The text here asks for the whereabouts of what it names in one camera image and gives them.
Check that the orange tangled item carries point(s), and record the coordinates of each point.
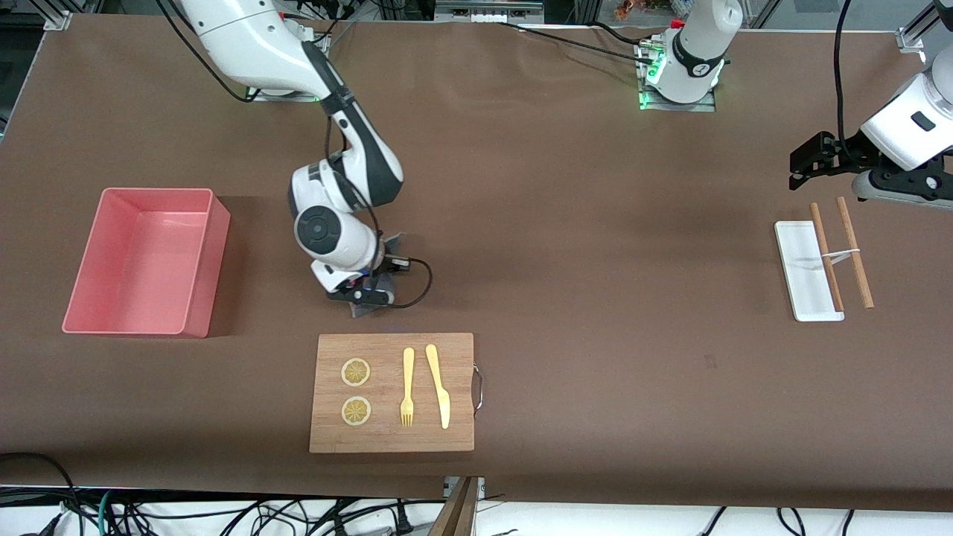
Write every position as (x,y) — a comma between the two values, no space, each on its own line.
(631,9)

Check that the pink cloth with grey back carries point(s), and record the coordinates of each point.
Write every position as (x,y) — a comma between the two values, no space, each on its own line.
(368,311)

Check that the yellow plastic fork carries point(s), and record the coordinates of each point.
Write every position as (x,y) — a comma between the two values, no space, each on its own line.
(407,372)

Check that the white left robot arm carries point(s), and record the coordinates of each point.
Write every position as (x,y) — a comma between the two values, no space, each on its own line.
(700,45)

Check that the pink plastic bin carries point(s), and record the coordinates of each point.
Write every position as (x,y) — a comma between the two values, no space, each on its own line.
(141,260)

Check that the wooden plank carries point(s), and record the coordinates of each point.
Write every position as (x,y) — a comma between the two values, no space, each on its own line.
(454,514)

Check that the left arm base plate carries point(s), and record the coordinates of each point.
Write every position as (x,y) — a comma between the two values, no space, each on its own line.
(685,106)

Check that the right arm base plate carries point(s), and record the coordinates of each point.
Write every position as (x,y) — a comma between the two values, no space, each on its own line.
(287,97)

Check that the yellow plastic knife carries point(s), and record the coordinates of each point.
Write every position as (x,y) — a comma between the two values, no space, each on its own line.
(439,387)

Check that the wooden cutting board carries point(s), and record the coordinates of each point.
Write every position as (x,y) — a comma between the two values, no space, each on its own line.
(387,439)

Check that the grey equipment box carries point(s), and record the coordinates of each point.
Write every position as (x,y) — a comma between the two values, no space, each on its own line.
(454,9)

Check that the brown wooden rod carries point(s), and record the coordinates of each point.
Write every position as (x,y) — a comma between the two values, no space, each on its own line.
(855,253)
(825,246)

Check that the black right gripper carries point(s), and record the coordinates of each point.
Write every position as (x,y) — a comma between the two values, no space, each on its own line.
(385,260)

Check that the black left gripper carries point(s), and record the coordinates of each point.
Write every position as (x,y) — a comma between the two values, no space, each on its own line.
(847,156)

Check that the white rectangular tray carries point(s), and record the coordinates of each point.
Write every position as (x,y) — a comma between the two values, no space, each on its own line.
(802,275)

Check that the small metal bracket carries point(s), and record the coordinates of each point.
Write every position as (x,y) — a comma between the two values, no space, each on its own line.
(480,487)

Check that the lemon slice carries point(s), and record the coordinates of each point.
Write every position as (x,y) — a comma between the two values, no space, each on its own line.
(356,372)
(356,411)

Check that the black power plug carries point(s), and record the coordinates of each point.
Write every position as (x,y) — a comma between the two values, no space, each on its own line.
(402,521)

